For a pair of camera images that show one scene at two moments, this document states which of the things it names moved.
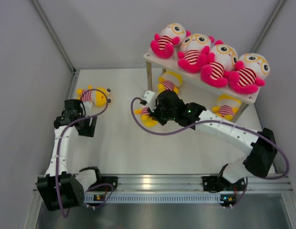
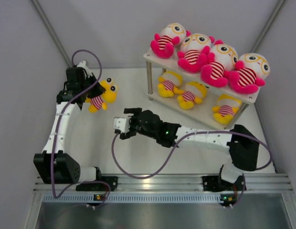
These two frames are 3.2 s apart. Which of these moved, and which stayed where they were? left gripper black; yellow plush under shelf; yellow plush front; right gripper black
Moved: left gripper black; right gripper black
Stayed: yellow plush under shelf; yellow plush front
